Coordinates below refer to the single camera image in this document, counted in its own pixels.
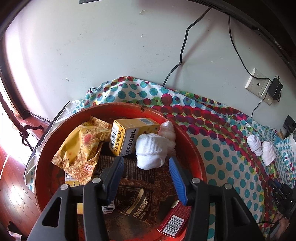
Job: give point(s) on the clear plastic wrapped item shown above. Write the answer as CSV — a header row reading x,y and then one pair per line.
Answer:
x,y
167,131

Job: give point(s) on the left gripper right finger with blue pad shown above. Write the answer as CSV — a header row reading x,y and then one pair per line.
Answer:
x,y
192,192

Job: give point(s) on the dark brown snack packet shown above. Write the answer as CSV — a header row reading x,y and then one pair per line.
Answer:
x,y
141,192

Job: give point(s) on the dark red cigarette box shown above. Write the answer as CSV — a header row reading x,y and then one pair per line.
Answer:
x,y
175,220

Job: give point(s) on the polka dot bed sheet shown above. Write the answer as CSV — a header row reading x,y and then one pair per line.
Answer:
x,y
218,131

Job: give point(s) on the yellow medicine box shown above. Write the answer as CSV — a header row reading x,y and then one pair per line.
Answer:
x,y
125,133

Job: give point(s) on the white sock with cuff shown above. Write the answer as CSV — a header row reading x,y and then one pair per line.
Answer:
x,y
151,151

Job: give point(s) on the red round tray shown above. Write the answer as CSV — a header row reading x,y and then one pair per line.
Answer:
x,y
62,205

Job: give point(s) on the golden snack wrapper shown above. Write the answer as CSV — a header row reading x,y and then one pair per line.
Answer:
x,y
79,153

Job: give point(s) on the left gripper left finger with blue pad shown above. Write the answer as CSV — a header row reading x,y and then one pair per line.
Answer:
x,y
98,192

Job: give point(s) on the white wall socket plate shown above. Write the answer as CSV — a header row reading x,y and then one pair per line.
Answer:
x,y
258,86

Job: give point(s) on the black curved monitor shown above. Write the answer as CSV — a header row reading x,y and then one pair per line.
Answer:
x,y
274,21

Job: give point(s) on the yellow cartoon face box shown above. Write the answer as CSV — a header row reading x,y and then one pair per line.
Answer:
x,y
71,181

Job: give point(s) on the black power adapter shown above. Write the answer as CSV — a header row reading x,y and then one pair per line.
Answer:
x,y
275,88

